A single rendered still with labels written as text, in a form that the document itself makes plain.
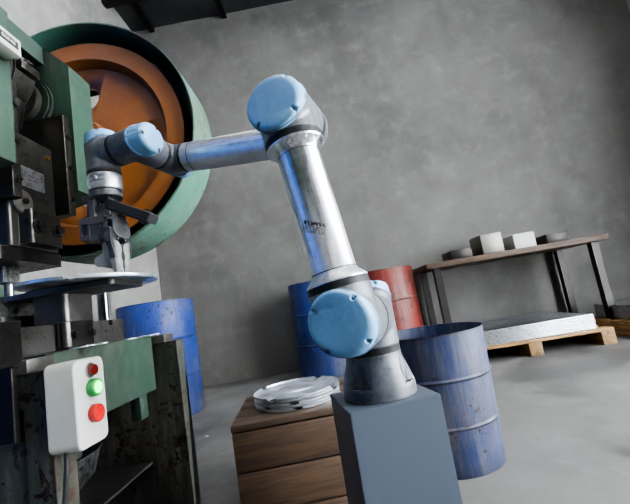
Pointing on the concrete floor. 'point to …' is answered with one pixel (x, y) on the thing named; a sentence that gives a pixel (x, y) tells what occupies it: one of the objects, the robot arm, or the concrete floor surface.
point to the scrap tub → (459, 390)
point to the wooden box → (288, 456)
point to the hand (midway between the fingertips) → (122, 274)
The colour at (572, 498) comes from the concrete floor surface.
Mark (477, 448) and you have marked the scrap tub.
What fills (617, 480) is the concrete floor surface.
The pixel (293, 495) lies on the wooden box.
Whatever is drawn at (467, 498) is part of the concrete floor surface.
